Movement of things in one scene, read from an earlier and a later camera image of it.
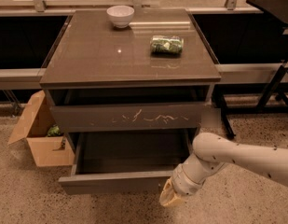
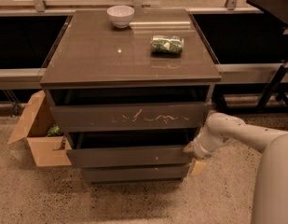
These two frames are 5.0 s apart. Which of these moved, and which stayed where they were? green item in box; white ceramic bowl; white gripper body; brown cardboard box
Moved: white gripper body
Stayed: green item in box; white ceramic bowl; brown cardboard box
